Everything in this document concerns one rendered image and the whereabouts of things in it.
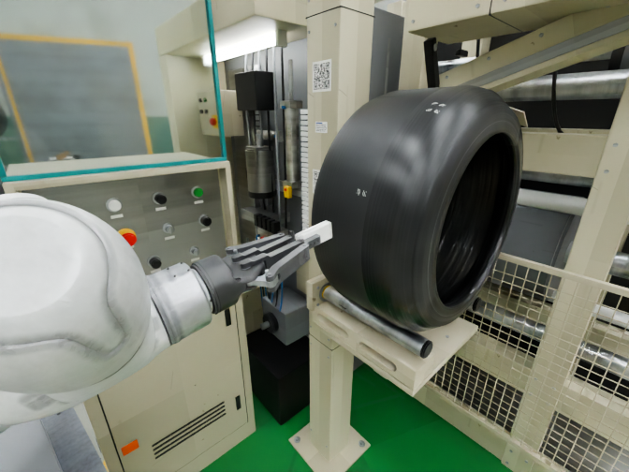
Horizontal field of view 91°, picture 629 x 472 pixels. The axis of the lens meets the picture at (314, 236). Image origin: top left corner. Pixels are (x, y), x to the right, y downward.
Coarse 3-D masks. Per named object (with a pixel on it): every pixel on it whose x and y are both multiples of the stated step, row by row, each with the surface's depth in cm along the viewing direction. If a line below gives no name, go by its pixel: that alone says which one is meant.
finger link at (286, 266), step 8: (296, 248) 46; (304, 248) 46; (288, 256) 44; (296, 256) 45; (304, 256) 46; (280, 264) 43; (288, 264) 44; (296, 264) 45; (272, 272) 41; (280, 272) 42; (288, 272) 44; (272, 280) 40; (280, 280) 43; (272, 288) 41
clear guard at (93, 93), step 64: (0, 0) 63; (64, 0) 69; (128, 0) 76; (192, 0) 85; (0, 64) 65; (64, 64) 71; (128, 64) 79; (192, 64) 89; (0, 128) 67; (64, 128) 74; (128, 128) 83; (192, 128) 94
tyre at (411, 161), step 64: (384, 128) 59; (448, 128) 54; (512, 128) 66; (320, 192) 66; (384, 192) 55; (448, 192) 54; (512, 192) 81; (320, 256) 71; (384, 256) 56; (448, 256) 98; (448, 320) 74
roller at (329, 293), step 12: (324, 288) 94; (336, 300) 90; (348, 300) 88; (348, 312) 87; (360, 312) 84; (372, 312) 82; (372, 324) 81; (384, 324) 78; (396, 336) 75; (408, 336) 74; (420, 336) 73; (408, 348) 74; (420, 348) 71
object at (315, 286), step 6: (318, 276) 95; (324, 276) 95; (312, 282) 92; (318, 282) 92; (324, 282) 94; (312, 288) 91; (318, 288) 92; (312, 294) 92; (318, 294) 94; (312, 300) 93; (318, 300) 95; (324, 300) 96; (312, 306) 94
